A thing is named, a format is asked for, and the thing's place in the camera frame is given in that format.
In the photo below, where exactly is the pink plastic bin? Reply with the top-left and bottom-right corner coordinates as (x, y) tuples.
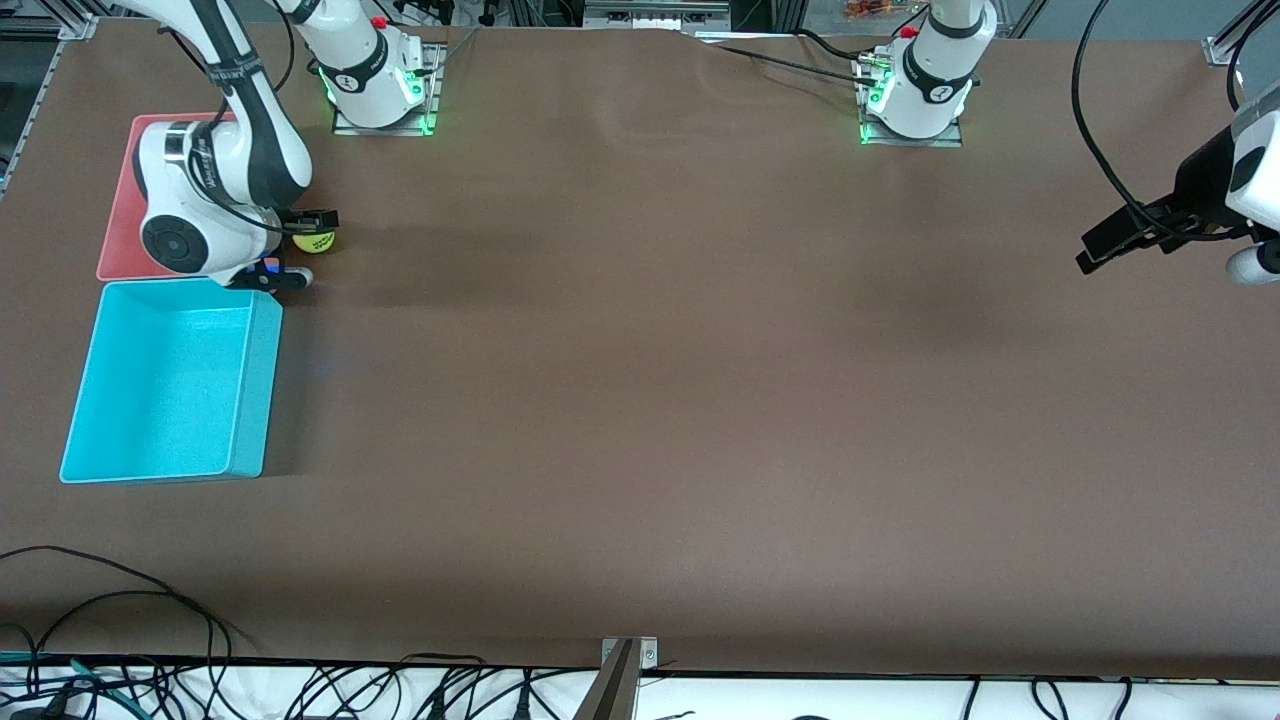
(96, 112), (241, 283)

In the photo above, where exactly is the blue plastic bin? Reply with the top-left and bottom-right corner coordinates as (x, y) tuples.
(59, 278), (284, 485)

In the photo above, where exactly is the aluminium corner profile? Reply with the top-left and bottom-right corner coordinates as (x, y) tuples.
(1205, 0), (1266, 67)

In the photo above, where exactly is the grey metal device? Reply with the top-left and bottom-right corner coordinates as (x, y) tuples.
(583, 0), (731, 31)

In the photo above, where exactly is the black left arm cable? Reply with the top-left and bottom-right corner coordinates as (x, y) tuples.
(1072, 0), (1276, 241)

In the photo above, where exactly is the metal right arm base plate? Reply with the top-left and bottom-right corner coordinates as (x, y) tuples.
(332, 43), (443, 136)

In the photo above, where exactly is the perforated metal rail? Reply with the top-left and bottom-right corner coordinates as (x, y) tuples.
(20, 40), (66, 151)

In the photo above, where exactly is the aluminium frame profile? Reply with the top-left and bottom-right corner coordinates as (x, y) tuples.
(0, 0), (101, 41)

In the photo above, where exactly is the black base cable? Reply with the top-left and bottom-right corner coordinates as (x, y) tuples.
(795, 28), (881, 63)
(715, 44), (886, 87)

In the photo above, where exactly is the long black cable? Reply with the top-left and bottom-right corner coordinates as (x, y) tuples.
(0, 545), (236, 666)
(25, 590), (219, 666)

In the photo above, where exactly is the teal cable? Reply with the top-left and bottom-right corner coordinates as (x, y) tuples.
(0, 650), (136, 706)

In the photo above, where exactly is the metal table bracket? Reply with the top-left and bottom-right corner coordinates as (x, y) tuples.
(601, 637), (660, 673)

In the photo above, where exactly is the dark camera stand pole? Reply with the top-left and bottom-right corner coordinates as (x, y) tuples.
(572, 640), (641, 720)

